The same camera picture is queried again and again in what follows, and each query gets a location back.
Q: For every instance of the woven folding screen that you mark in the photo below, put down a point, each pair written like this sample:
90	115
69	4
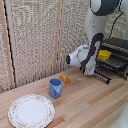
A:
33	40

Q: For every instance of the blue plastic cup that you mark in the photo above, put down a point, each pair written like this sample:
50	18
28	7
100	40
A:
55	89

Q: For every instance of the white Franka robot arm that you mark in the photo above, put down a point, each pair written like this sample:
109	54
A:
96	16

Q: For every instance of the yellow plastic bowl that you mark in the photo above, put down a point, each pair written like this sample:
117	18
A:
105	55

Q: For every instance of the white floral-rimmed plate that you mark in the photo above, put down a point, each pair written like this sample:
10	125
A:
31	111

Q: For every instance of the blurry white object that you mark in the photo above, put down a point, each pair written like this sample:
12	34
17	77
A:
122	116

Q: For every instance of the orange rectangular block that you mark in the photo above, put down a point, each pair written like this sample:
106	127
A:
65	79

